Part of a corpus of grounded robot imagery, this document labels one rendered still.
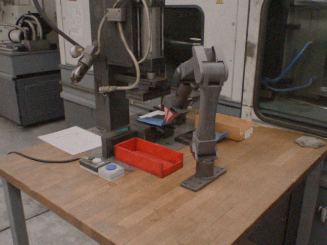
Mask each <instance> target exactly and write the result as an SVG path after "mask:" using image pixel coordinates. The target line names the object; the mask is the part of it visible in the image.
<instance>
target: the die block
mask: <svg viewBox="0 0 327 245"><path fill-rule="evenodd" d="M157 127H159V128H162V129H165V130H166V132H165V133H163V134H162V135H160V134H158V133H155V132H152V131H151V129H149V130H148V131H145V132H143V131H140V130H138V129H135V128H132V127H131V129H135V130H136V137H137V138H140V139H143V140H146V141H149V142H152V143H154V136H156V137H159V138H162V139H167V138H169V137H171V136H173V135H174V129H170V128H166V127H163V126H157Z"/></svg>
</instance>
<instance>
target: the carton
mask: <svg viewBox="0 0 327 245"><path fill-rule="evenodd" d="M198 119H199V115H196V116H194V128H197V124H198ZM252 122H253V121H251V120H247V119H242V118H238V117H233V116H229V115H224V114H220V113H216V121H215V131H216V133H219V134H223V133H225V132H227V131H229V132H228V134H227V135H226V136H225V139H229V140H233V141H236V142H240V141H242V140H244V139H246V138H248V137H249V136H251V135H252V131H253V127H252Z"/></svg>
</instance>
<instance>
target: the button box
mask: <svg viewBox="0 0 327 245"><path fill-rule="evenodd" d="M12 153H16V154H19V155H21V156H24V157H26V158H29V159H32V160H36V161H40V162H47V163H65V162H71V161H76V160H79V164H80V167H81V168H83V169H85V170H87V171H89V172H92V173H94V174H96V175H98V174H99V172H98V168H100V167H102V166H105V165H108V164H110V162H109V161H107V160H105V159H103V158H100V157H98V156H96V155H94V154H92V155H90V156H95V157H96V158H100V159H101V162H97V163H96V162H93V160H88V157H89V156H87V157H83V158H75V159H69V160H60V161H54V160H41V159H37V158H33V157H30V156H27V155H24V154H22V153H19V152H9V153H8V154H12ZM8 154H7V155H8Z"/></svg>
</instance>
